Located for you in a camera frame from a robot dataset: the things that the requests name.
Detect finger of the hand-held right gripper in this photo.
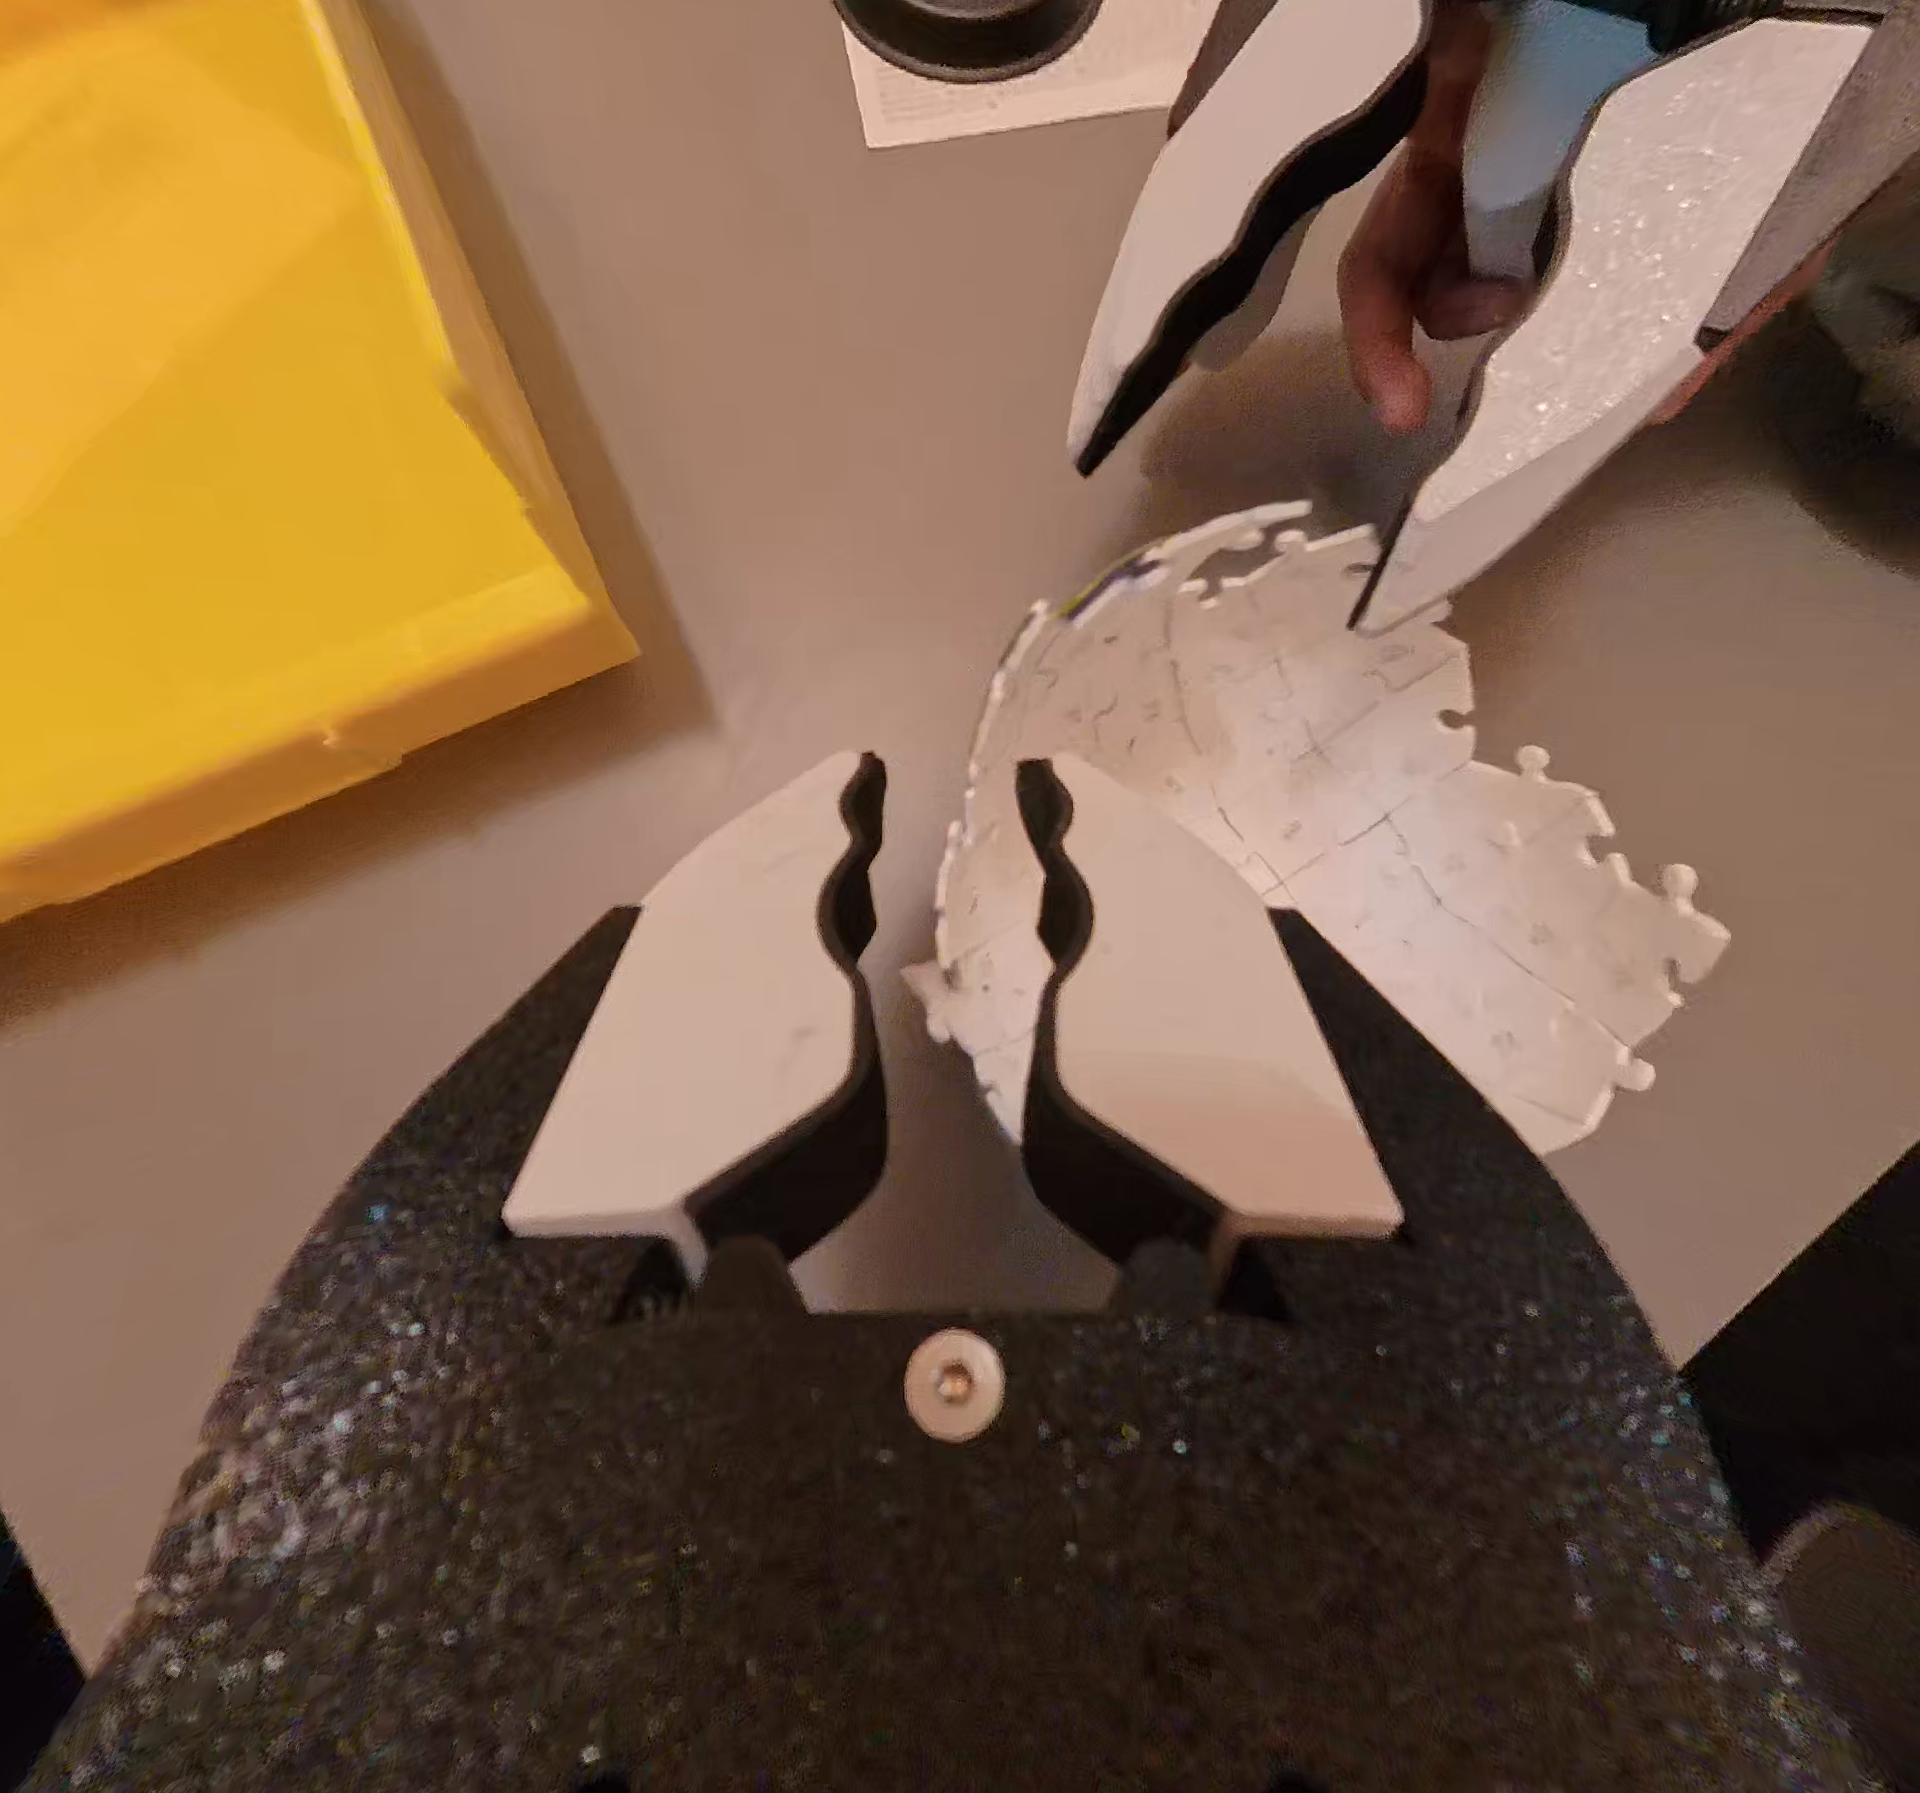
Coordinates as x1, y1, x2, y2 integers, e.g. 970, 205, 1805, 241
1067, 0, 1434, 481
1346, 14, 1884, 636

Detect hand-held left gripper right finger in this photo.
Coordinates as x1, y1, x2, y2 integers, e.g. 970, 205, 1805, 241
1013, 755, 1410, 1288

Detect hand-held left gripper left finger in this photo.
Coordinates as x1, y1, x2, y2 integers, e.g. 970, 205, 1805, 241
499, 751, 893, 1288

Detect person's right hand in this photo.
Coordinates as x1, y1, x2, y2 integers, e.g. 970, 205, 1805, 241
1333, 9, 1839, 436

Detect yellow plastic bin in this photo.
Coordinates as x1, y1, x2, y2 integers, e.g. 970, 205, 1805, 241
0, 0, 643, 924

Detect white printed instruction sheet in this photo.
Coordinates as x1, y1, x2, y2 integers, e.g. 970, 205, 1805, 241
811, 0, 1278, 152

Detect colourful cartoon puzzle ball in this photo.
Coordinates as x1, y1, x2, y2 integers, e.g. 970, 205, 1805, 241
899, 504, 1732, 1157

